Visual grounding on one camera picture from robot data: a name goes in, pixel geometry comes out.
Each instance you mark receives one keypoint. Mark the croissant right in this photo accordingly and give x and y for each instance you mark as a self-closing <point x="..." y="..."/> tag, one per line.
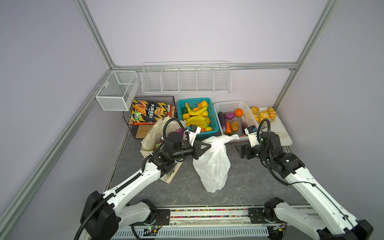
<point x="272" y="113"/>

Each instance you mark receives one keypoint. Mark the teal plastic fruit basket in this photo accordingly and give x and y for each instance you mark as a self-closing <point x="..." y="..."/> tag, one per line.
<point x="213" y="128"/>

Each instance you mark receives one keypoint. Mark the small striped purple eggplant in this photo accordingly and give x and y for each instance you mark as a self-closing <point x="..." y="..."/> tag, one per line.
<point x="244" y="123"/>

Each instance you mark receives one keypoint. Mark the orange carrot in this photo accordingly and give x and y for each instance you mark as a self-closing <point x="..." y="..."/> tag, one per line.
<point x="228" y="128"/>

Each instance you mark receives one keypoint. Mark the croissant top left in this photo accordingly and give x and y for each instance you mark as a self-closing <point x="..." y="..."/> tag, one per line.
<point x="255" y="110"/>

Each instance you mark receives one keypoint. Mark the purple red onion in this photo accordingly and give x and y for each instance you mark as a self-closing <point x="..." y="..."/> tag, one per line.
<point x="230" y="115"/>

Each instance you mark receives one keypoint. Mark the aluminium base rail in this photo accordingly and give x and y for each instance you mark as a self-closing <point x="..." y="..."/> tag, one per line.
<point x="209" y="216"/>

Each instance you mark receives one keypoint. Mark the purple snack bag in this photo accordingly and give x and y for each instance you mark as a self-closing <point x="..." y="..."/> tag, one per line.
<point x="180" y="131"/>

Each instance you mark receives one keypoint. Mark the white plastic grocery bag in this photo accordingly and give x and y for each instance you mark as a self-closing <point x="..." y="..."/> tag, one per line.
<point x="213" y="166"/>

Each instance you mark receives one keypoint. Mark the black yellow chips bag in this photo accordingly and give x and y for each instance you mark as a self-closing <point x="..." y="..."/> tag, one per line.
<point x="148" y="112"/>

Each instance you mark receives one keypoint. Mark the cream canvas tote bag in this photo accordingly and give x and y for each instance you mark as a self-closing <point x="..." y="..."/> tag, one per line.
<point x="152" y="141"/>

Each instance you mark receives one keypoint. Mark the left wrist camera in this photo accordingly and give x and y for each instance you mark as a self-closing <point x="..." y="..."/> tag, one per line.
<point x="191" y="133"/>

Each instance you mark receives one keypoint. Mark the white wire wall rack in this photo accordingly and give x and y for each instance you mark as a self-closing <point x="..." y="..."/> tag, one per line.
<point x="186" y="77"/>

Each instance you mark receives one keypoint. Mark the croissant middle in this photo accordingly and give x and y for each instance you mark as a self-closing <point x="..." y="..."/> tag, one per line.
<point x="263" y="115"/>

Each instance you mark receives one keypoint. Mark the white mesh wall basket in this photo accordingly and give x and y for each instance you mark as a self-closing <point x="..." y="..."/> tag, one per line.
<point x="118" y="91"/>

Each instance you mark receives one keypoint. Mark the single yellow banana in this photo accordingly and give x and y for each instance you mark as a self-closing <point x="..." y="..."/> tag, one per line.
<point x="202" y="107"/>

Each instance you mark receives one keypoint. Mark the white tray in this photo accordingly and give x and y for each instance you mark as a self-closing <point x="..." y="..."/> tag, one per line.
<point x="277" y="127"/>

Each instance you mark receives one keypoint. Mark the croissant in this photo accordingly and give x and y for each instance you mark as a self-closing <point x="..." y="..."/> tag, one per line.
<point x="255" y="110"/>
<point x="263" y="115"/>
<point x="272" y="113"/>

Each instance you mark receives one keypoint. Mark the yellow banana bunch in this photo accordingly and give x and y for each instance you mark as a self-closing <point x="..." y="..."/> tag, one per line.
<point x="199" y="121"/>

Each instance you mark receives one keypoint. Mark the brown potato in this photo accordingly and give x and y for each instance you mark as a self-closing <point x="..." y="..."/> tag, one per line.
<point x="235" y="126"/>

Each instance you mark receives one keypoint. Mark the dark purple eggplant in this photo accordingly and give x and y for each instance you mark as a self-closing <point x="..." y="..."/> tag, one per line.
<point x="222" y="121"/>

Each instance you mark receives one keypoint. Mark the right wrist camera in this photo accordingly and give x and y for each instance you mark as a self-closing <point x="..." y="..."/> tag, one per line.
<point x="251" y="132"/>

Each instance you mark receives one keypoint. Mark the white plastic vegetable basket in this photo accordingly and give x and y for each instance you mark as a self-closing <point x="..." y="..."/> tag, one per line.
<point x="247" y="116"/>

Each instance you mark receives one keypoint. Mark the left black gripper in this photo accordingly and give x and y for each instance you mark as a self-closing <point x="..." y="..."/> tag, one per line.
<point x="197" y="152"/>

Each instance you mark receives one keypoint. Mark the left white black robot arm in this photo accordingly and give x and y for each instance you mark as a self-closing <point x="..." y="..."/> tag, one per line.
<point x="135" y="180"/>

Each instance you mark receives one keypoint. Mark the black wire wooden shelf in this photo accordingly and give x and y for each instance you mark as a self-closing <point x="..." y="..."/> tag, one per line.
<point x="140" y="131"/>

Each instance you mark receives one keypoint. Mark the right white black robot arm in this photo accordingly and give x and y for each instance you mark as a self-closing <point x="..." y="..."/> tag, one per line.
<point x="300" y="180"/>

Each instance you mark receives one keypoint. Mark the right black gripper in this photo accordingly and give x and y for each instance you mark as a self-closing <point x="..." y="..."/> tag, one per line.
<point x="248" y="148"/>

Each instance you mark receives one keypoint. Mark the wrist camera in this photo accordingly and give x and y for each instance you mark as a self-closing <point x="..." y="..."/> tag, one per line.
<point x="191" y="133"/>
<point x="251" y="132"/>

